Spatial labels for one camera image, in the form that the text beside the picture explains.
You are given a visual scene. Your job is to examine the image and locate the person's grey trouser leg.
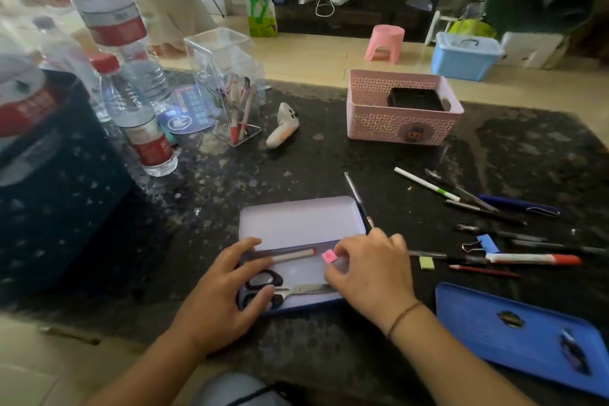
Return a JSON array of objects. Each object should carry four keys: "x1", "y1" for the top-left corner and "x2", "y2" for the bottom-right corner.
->
[{"x1": 192, "y1": 371, "x2": 298, "y2": 406}]

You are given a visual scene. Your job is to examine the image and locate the red pencil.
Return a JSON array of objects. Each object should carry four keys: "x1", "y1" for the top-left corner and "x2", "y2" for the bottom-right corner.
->
[{"x1": 448, "y1": 264, "x2": 522, "y2": 279}]

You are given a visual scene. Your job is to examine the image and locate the dark blue pen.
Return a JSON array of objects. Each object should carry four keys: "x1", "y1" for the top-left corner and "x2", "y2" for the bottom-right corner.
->
[{"x1": 478, "y1": 193, "x2": 561, "y2": 218}]

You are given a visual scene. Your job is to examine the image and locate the thin black pen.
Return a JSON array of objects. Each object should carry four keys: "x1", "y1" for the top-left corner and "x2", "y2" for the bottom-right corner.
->
[{"x1": 344, "y1": 172, "x2": 375, "y2": 233}]

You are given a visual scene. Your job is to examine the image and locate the black-handled scissors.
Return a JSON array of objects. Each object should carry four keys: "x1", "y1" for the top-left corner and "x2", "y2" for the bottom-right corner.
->
[{"x1": 242, "y1": 270, "x2": 337, "y2": 310}]

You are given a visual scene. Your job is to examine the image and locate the person's left hand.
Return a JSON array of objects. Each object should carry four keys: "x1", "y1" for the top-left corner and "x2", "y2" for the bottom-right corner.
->
[{"x1": 173, "y1": 237, "x2": 277, "y2": 357}]

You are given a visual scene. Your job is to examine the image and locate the pink plastic stool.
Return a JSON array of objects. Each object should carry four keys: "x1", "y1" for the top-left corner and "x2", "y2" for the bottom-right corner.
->
[{"x1": 364, "y1": 23, "x2": 406, "y2": 65}]

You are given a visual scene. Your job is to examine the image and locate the person's right forearm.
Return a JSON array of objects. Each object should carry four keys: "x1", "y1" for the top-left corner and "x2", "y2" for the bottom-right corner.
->
[{"x1": 386, "y1": 302, "x2": 540, "y2": 406}]

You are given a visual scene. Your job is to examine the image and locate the clear water bottle grey cap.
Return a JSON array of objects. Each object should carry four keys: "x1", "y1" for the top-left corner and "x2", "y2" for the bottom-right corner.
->
[{"x1": 32, "y1": 16, "x2": 113, "y2": 124}]

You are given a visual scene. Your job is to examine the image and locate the black pen with metal clip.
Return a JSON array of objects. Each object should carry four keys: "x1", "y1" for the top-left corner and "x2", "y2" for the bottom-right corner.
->
[{"x1": 454, "y1": 223, "x2": 549, "y2": 244}]

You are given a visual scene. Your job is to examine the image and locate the purple metal pencil box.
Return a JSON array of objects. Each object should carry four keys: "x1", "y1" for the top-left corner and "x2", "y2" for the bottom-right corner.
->
[{"x1": 236, "y1": 196, "x2": 367, "y2": 316}]

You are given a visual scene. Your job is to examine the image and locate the pink perforated plastic basket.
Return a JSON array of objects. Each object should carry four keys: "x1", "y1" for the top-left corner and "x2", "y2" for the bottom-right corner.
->
[{"x1": 346, "y1": 69, "x2": 465, "y2": 147}]

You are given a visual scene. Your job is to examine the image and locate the person's left forearm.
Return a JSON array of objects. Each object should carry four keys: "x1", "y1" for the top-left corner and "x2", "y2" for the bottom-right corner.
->
[{"x1": 85, "y1": 325, "x2": 210, "y2": 406}]

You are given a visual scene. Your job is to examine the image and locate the yellow-green round object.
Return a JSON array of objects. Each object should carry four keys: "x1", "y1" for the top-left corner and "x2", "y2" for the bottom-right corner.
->
[{"x1": 447, "y1": 17, "x2": 498, "y2": 39}]

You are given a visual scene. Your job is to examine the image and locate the brown cord bracelet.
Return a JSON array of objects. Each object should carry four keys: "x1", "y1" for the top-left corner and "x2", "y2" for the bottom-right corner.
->
[{"x1": 385, "y1": 300, "x2": 424, "y2": 341}]

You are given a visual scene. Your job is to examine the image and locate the blurred water bottle red label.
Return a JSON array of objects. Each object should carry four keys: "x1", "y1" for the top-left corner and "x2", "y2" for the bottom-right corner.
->
[{"x1": 0, "y1": 30, "x2": 63, "y2": 185}]

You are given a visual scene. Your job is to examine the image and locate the long black pen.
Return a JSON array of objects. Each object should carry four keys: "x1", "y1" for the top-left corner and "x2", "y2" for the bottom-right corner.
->
[{"x1": 511, "y1": 239, "x2": 609, "y2": 257}]

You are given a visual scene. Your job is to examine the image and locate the blue printed leaflet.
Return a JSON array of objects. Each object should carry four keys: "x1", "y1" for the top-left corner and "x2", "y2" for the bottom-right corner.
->
[{"x1": 156, "y1": 84, "x2": 218, "y2": 135}]

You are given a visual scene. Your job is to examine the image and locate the pink pen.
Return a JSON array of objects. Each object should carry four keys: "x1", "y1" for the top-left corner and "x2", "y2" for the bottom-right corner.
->
[{"x1": 239, "y1": 83, "x2": 255, "y2": 141}]

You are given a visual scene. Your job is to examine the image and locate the black pen with silver tip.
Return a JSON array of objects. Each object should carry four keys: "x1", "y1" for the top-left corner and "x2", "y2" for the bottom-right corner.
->
[{"x1": 424, "y1": 169, "x2": 500, "y2": 213}]

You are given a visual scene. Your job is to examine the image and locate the white ghost-shaped gadget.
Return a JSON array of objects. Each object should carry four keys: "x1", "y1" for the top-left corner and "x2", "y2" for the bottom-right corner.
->
[{"x1": 265, "y1": 102, "x2": 300, "y2": 150}]

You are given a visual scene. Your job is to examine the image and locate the white pen with green band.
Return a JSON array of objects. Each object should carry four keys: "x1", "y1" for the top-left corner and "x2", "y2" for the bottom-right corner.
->
[{"x1": 393, "y1": 166, "x2": 462, "y2": 203}]

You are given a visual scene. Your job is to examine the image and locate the person's right hand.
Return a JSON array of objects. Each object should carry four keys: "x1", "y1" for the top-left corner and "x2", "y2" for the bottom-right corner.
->
[{"x1": 324, "y1": 227, "x2": 420, "y2": 333}]

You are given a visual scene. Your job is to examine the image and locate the blue storage box white lid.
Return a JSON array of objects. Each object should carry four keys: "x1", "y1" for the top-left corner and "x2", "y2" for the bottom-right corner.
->
[{"x1": 431, "y1": 31, "x2": 505, "y2": 82}]

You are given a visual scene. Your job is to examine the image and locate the black square box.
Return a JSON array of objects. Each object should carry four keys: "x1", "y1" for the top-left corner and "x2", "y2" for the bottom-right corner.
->
[{"x1": 386, "y1": 87, "x2": 446, "y2": 113}]

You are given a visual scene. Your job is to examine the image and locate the blue binder clip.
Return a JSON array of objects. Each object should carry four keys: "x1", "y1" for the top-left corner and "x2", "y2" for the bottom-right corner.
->
[{"x1": 461, "y1": 234, "x2": 501, "y2": 255}]

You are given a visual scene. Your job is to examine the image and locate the white marker with red cap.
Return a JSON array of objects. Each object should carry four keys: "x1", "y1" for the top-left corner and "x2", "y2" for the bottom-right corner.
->
[{"x1": 485, "y1": 252, "x2": 582, "y2": 267}]

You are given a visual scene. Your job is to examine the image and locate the clear acrylic pen holder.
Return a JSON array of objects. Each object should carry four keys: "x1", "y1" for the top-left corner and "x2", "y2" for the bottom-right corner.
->
[{"x1": 184, "y1": 27, "x2": 267, "y2": 148}]

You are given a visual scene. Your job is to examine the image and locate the large clear water bottle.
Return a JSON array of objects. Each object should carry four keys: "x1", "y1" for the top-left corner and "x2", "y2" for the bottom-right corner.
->
[{"x1": 66, "y1": 0, "x2": 175, "y2": 115}]

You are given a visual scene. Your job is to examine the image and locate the dark blue speckled box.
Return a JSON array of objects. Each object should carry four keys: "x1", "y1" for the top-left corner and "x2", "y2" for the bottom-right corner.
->
[{"x1": 0, "y1": 70, "x2": 137, "y2": 298}]

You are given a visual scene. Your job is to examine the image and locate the small clear water bottle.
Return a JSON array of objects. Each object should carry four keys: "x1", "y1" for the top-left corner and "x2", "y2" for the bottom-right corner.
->
[{"x1": 89, "y1": 52, "x2": 180, "y2": 177}]

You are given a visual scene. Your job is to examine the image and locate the white pen with red cap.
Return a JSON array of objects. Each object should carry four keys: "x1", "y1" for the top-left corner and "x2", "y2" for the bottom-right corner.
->
[{"x1": 247, "y1": 248, "x2": 318, "y2": 264}]

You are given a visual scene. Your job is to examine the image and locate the black low shelf unit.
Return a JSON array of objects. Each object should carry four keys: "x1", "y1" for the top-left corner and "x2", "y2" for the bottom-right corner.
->
[{"x1": 252, "y1": 0, "x2": 446, "y2": 43}]

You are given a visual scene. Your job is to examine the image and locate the white cardboard box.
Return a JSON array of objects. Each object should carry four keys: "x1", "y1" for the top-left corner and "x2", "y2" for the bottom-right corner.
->
[{"x1": 499, "y1": 31, "x2": 565, "y2": 70}]

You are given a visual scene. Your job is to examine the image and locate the blue pencil box lid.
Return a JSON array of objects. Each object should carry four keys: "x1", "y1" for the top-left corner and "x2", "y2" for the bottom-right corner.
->
[{"x1": 435, "y1": 282, "x2": 609, "y2": 400}]

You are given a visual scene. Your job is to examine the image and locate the green gift bag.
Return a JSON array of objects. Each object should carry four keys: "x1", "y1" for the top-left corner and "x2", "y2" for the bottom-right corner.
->
[{"x1": 247, "y1": 0, "x2": 278, "y2": 38}]

